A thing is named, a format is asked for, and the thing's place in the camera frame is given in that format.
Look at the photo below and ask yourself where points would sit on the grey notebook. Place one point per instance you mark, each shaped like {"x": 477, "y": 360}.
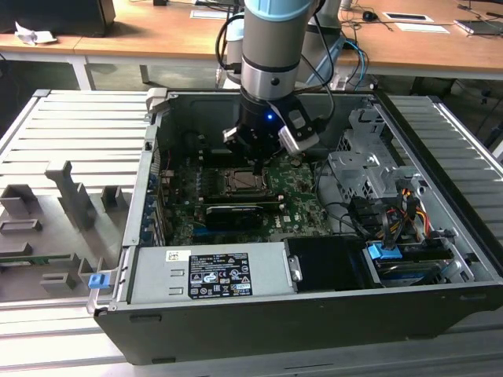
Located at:
{"x": 477, "y": 26}

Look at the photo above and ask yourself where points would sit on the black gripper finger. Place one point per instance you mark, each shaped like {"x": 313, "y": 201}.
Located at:
{"x": 245, "y": 141}
{"x": 271, "y": 145}

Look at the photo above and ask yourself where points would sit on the grey parts rack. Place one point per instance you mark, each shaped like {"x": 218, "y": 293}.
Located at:
{"x": 47, "y": 224}

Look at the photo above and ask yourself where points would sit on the crumpled white paper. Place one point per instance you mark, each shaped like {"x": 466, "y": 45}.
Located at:
{"x": 29, "y": 36}

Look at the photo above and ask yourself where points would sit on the metal drive cage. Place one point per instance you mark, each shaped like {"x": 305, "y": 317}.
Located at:
{"x": 353, "y": 173}

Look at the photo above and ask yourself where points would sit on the grey power supply unit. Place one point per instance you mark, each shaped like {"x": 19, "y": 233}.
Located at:
{"x": 157, "y": 275}

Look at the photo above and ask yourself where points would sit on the black computer mouse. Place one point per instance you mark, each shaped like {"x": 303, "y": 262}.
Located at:
{"x": 369, "y": 16}

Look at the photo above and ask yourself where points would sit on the black open PC case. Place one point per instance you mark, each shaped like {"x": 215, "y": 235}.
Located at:
{"x": 275, "y": 326}

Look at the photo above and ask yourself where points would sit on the green motherboard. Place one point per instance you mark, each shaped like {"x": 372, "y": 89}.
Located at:
{"x": 302, "y": 196}

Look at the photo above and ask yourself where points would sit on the black camera bracket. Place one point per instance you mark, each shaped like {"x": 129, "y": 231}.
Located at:
{"x": 314, "y": 121}

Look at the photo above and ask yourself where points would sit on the grey plastic case latch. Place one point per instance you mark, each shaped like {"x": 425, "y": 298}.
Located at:
{"x": 155, "y": 100}

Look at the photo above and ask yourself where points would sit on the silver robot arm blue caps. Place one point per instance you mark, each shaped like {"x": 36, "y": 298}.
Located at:
{"x": 267, "y": 51}

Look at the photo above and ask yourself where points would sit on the green RAM stick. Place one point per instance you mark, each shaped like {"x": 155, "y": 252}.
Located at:
{"x": 35, "y": 259}

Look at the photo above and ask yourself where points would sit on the blue plastic latch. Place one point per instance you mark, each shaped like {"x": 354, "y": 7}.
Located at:
{"x": 98, "y": 281}

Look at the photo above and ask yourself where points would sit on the black drive connector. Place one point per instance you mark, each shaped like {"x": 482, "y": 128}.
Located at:
{"x": 363, "y": 216}

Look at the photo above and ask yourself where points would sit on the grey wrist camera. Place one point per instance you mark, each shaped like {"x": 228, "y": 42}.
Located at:
{"x": 229, "y": 135}

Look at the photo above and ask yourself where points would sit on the black graphics card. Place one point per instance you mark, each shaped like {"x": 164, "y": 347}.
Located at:
{"x": 236, "y": 218}

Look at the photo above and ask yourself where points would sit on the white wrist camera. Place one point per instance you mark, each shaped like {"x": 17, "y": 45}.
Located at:
{"x": 292, "y": 141}

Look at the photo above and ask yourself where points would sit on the hard disk in blue carrier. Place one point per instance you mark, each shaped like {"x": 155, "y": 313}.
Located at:
{"x": 383, "y": 251}

